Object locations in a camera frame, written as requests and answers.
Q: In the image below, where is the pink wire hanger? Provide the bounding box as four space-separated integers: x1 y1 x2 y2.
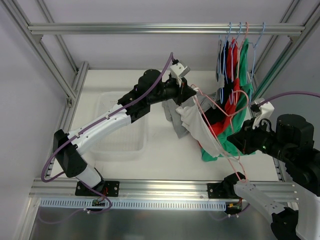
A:
191 84 249 184

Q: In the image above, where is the grey tank top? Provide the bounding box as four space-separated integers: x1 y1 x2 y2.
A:
161 41 226 138

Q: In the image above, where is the white tank top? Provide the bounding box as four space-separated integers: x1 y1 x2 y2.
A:
175 96 224 158

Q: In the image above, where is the blue hanger with grey top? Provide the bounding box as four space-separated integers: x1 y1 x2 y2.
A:
216 22 232 105

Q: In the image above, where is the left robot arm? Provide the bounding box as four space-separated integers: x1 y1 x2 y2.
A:
52 69 196 196

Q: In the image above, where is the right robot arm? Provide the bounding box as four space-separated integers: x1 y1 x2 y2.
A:
223 114 320 240

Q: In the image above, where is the green tank top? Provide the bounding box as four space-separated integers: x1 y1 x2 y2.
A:
201 38 257 163

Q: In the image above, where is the black tank top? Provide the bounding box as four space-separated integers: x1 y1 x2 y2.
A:
201 39 236 126

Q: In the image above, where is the red tank top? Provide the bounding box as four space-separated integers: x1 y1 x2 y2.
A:
195 37 242 148

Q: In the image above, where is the pink hanger with green top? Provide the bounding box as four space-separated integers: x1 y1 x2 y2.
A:
236 21 249 79

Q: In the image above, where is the blue hanger with black top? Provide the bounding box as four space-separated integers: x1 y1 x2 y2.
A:
222 22 238 106

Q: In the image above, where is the white plastic basket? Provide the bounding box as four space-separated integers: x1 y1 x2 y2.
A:
90 91 148 161

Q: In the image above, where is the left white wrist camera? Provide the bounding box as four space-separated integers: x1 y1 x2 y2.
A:
169 59 191 87

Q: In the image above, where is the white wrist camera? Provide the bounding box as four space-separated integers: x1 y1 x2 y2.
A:
169 59 191 87
250 98 275 129

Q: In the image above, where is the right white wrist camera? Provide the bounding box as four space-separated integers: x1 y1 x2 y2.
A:
250 98 275 129

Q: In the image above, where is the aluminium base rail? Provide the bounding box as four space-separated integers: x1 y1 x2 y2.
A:
29 177 299 202

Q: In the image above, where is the empty blue wire hanger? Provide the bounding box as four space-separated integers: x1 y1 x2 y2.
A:
246 22 266 103

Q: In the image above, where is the aluminium hanging rail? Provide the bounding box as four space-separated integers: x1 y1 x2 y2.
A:
28 22 306 36

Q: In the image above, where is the white slotted cable duct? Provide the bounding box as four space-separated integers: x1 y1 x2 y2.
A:
39 198 227 211

